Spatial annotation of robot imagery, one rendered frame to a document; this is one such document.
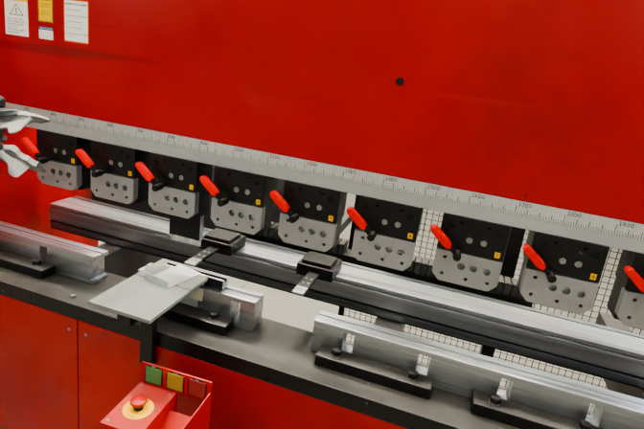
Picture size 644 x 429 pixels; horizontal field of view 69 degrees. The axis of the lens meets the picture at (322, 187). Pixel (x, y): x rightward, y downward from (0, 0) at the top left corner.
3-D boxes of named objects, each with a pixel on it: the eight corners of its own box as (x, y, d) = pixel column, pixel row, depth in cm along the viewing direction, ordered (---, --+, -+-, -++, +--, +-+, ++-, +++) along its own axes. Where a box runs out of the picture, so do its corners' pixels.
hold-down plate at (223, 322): (132, 308, 139) (133, 299, 138) (145, 300, 144) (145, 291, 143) (223, 336, 131) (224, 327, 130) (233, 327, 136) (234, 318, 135)
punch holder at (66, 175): (36, 182, 145) (34, 128, 140) (59, 176, 153) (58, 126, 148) (77, 191, 141) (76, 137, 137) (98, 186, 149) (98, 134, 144)
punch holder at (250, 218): (209, 224, 129) (214, 166, 125) (224, 215, 137) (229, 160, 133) (260, 236, 125) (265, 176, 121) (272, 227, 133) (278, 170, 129)
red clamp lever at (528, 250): (528, 245, 101) (558, 280, 101) (526, 238, 105) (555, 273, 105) (520, 250, 102) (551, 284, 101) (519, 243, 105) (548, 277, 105)
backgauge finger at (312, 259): (277, 293, 135) (279, 278, 134) (307, 260, 160) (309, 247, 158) (316, 304, 132) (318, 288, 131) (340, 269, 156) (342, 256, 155)
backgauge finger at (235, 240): (172, 264, 145) (172, 249, 143) (215, 237, 169) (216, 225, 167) (206, 274, 141) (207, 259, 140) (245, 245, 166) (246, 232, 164)
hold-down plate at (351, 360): (313, 364, 124) (315, 354, 123) (320, 353, 129) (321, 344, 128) (428, 400, 116) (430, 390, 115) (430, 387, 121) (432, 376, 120)
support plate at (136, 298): (87, 304, 117) (87, 301, 117) (154, 265, 141) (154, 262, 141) (149, 324, 112) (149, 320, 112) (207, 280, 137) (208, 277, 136)
